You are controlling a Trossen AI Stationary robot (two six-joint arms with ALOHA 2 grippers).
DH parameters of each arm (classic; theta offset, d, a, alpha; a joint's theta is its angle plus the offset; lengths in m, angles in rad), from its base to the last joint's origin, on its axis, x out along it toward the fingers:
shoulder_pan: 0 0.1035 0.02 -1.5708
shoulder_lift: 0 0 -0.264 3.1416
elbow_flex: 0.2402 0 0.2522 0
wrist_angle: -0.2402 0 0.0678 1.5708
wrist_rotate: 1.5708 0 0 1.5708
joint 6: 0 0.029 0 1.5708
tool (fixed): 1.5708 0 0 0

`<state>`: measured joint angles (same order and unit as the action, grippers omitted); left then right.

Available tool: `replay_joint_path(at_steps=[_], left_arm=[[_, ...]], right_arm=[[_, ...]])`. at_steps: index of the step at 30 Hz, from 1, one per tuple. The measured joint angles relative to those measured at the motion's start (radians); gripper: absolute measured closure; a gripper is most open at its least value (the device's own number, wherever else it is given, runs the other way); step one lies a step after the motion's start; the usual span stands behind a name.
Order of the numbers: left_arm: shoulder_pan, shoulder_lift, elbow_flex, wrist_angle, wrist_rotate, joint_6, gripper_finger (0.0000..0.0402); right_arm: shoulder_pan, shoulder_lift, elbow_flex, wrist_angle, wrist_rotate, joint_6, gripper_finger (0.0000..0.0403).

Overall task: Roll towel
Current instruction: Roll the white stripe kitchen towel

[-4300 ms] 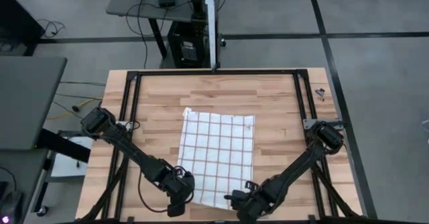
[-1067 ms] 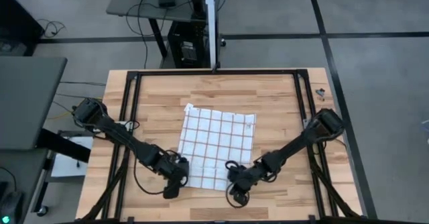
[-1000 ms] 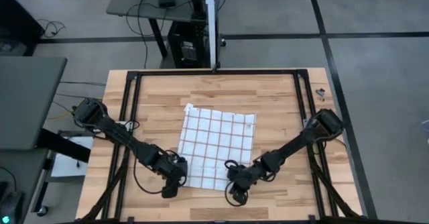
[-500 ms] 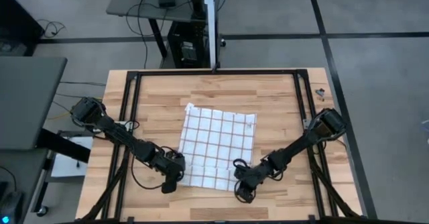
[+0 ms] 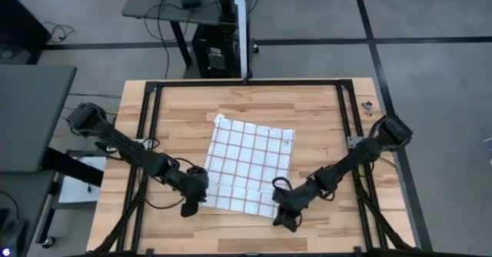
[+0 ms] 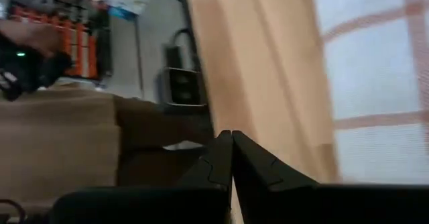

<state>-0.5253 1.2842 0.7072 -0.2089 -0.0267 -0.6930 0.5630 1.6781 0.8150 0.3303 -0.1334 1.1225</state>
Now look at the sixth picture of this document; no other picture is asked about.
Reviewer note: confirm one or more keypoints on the black electrical box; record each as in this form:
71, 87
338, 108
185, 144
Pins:
182, 83

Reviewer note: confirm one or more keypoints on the brown cardboard box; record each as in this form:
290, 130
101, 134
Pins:
57, 143

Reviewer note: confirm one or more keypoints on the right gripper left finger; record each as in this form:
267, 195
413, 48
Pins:
207, 190

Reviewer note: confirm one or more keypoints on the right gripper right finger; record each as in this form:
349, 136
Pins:
268, 197

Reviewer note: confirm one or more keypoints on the orange and black crate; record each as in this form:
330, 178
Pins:
78, 43

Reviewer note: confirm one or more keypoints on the white towel with red checks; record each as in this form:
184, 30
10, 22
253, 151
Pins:
372, 83

